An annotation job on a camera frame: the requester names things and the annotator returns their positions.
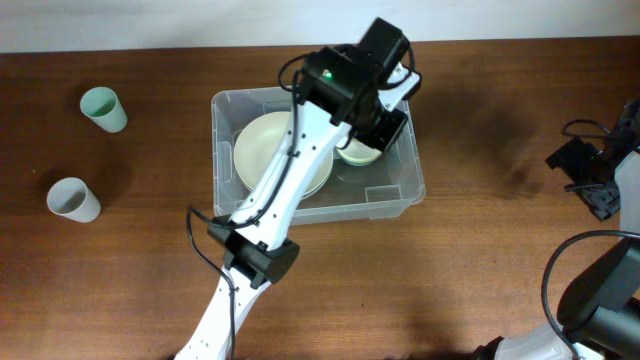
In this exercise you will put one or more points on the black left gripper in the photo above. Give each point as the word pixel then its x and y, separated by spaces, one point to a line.
pixel 389 133

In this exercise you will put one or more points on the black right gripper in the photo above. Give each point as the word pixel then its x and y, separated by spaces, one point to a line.
pixel 568 157

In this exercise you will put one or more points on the cream plastic cup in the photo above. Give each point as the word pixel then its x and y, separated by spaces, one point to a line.
pixel 358 154

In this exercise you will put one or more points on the beige plate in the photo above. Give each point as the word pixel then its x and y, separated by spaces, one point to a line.
pixel 256 145

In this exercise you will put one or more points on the cream plate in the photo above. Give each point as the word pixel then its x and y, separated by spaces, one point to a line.
pixel 318 183

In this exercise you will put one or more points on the green plastic cup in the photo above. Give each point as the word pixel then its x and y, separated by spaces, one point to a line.
pixel 102 106

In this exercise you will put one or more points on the grey plastic cup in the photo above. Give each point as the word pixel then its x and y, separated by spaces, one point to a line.
pixel 71 198

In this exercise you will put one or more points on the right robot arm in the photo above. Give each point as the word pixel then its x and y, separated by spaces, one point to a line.
pixel 598 313

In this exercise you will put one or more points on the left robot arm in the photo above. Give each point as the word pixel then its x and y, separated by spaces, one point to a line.
pixel 339 95

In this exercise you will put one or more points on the clear plastic storage bin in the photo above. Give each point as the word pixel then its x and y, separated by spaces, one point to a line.
pixel 382 189

